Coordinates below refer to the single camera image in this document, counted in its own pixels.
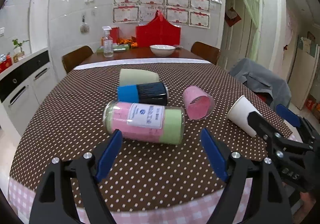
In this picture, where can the right wooden chair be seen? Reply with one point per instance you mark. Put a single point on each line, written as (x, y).
(206, 52)

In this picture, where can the hanging round brush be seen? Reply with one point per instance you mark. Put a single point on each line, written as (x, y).
(84, 28)

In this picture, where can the pink plastic cup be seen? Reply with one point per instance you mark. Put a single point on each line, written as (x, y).
(198, 103)

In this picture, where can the pink checkered tablecloth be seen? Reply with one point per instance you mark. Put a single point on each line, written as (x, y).
(196, 211)

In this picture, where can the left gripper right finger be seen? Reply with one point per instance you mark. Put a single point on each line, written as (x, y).
(267, 203)

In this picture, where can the grey jacket on chair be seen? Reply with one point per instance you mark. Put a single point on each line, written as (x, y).
(262, 81)

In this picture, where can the red diamond door decoration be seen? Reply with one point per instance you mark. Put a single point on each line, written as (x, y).
(231, 17)

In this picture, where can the cream fuzzy cup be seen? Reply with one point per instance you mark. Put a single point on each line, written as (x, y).
(137, 76)

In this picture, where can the white and black sideboard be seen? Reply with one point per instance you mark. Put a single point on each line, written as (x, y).
(24, 86)

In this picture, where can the wooden chair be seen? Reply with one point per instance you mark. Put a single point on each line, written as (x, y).
(75, 58)
(206, 52)

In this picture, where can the small red gift bag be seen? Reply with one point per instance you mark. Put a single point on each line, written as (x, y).
(114, 34)

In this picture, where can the red box on sideboard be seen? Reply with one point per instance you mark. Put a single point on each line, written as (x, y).
(5, 63)

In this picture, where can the brown polka dot tablecloth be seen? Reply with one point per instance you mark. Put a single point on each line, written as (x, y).
(161, 163)

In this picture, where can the pink and green glass jar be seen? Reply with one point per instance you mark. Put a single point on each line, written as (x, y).
(145, 122)

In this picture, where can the green box on table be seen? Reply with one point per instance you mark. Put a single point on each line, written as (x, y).
(115, 47)

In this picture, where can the white paper cup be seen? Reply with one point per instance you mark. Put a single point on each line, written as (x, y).
(239, 112)

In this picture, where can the orange snack packets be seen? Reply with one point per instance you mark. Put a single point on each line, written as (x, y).
(132, 43)

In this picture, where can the white door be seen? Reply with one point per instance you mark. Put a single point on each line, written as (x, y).
(236, 40)

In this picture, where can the wall light switch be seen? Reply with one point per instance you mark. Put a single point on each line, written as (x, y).
(2, 30)

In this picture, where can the blue and black metal can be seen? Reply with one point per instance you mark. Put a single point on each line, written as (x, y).
(148, 93)

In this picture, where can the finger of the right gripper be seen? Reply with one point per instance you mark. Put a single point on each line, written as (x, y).
(262, 126)
(301, 124)

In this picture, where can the small potted green plant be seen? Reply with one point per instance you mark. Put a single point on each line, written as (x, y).
(19, 54)

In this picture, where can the wooden dining table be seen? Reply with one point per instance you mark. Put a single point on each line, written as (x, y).
(138, 53)

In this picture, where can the large red gift box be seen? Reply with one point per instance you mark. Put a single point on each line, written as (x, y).
(158, 31)

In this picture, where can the left wooden chair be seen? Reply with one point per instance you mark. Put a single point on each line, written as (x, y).
(75, 58)

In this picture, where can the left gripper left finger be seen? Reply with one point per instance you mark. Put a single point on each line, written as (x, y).
(54, 200)

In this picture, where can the clear spray bottle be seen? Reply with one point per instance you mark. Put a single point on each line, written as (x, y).
(107, 42)

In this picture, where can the white ceramic bowl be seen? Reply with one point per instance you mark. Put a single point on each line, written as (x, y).
(162, 50)

